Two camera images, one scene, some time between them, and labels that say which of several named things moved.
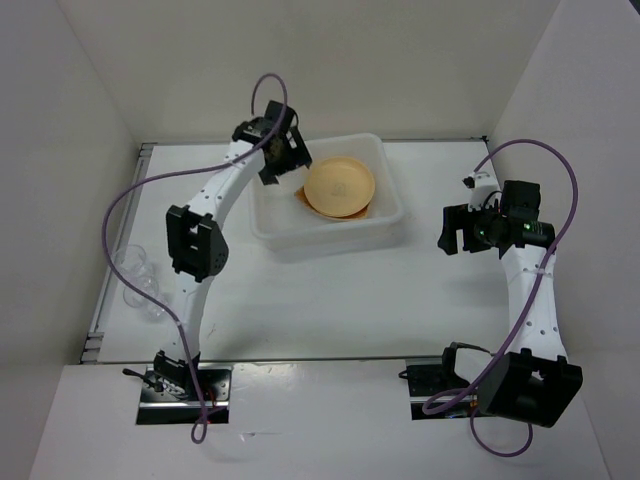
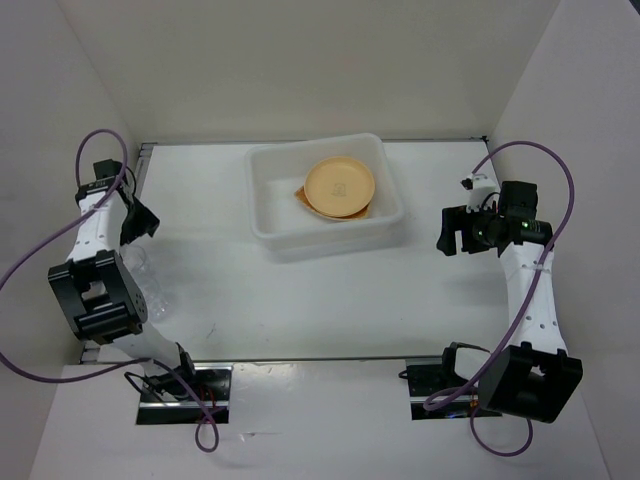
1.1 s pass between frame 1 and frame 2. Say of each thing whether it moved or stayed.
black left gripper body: moved
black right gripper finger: stayed
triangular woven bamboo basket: stayed
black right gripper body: stayed
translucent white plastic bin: stayed
